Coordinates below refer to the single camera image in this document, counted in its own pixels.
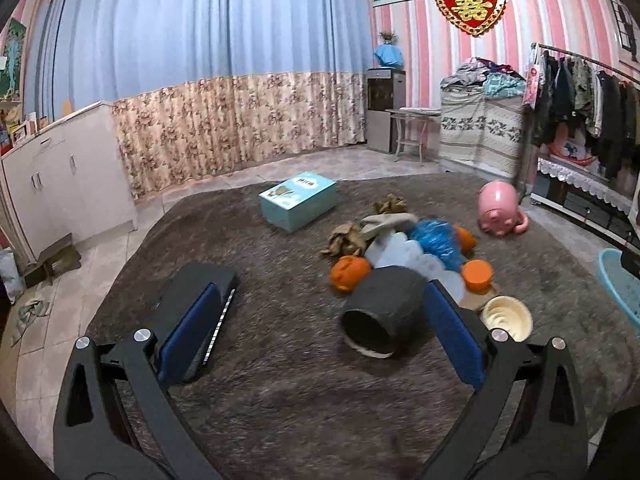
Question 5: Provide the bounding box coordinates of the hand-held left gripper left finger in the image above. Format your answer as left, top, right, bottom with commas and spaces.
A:
52, 282, 232, 480

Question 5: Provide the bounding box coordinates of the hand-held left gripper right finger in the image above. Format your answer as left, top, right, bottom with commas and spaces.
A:
422, 280, 589, 480

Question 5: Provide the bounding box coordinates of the brown paper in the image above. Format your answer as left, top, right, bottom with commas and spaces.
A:
374, 194, 408, 217
320, 222, 368, 259

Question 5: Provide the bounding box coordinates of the light blue plastic basket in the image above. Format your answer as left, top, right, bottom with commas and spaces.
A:
598, 248, 640, 336

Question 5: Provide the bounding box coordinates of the cream ribbed bowl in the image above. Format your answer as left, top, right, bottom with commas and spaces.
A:
481, 296, 533, 343

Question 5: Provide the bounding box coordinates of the black flat device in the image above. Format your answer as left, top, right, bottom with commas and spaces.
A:
159, 261, 239, 383

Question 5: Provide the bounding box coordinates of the orange cup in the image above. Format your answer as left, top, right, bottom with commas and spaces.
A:
461, 258, 495, 293

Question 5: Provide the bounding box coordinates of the dark grey cup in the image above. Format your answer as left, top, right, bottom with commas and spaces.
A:
340, 266, 430, 359

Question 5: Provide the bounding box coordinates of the blue plastic wrapper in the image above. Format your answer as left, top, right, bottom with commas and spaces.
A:
407, 218, 463, 271

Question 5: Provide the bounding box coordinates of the orange plastic piece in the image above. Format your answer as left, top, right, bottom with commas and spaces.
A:
454, 226, 477, 253

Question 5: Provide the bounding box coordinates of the white cloud-shaped plastic piece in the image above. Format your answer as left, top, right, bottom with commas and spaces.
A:
365, 232, 466, 306

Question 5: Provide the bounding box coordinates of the orange pumpkin toy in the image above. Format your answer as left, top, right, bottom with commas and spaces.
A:
330, 256, 373, 292

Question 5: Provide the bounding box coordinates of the brown shaggy rug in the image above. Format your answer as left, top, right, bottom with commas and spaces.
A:
85, 172, 640, 480

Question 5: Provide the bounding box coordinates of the pink pig-shaped pot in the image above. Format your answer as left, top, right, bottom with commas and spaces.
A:
476, 181, 530, 238

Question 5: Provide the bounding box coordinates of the small wooden stool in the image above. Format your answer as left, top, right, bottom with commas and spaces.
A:
24, 245, 82, 288

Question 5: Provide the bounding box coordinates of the crumpled cloth on floor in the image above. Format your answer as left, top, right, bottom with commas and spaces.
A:
12, 297, 51, 333

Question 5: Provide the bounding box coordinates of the teal cardboard box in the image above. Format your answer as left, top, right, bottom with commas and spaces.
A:
258, 172, 337, 233

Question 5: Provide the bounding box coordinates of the white cabinet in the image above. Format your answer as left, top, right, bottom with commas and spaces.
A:
0, 100, 138, 261

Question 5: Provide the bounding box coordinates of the low table with lace cloth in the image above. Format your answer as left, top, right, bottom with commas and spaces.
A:
530, 155, 640, 251

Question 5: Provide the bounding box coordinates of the cabinet under patterned cloth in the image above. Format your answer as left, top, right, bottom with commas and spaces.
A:
439, 85, 531, 181

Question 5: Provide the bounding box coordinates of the small metal-legged table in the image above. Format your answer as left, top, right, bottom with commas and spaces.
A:
386, 108, 442, 163

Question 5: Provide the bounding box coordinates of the grey water dispenser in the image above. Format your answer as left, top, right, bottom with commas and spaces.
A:
366, 67, 407, 155

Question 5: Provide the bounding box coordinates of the pile of clothes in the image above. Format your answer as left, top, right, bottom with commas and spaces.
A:
440, 57, 528, 98

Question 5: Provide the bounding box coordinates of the blue and floral curtain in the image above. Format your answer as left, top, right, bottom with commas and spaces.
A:
22, 0, 373, 198

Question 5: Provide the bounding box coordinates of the row of hanging clothes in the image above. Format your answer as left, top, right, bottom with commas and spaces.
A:
522, 50, 640, 181

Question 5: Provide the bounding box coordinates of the blue vase with plant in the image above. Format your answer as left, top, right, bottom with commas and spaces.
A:
374, 31, 405, 69

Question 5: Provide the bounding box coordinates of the metal clothes rack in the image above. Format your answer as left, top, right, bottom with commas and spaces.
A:
530, 42, 640, 86

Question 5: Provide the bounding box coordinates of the red gold heart decoration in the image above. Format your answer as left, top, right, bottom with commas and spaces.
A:
434, 0, 507, 37

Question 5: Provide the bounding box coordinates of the green wall poster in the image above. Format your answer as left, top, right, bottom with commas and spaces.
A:
0, 17, 28, 101

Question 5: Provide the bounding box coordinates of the dark window frame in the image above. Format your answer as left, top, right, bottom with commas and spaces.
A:
602, 0, 640, 61

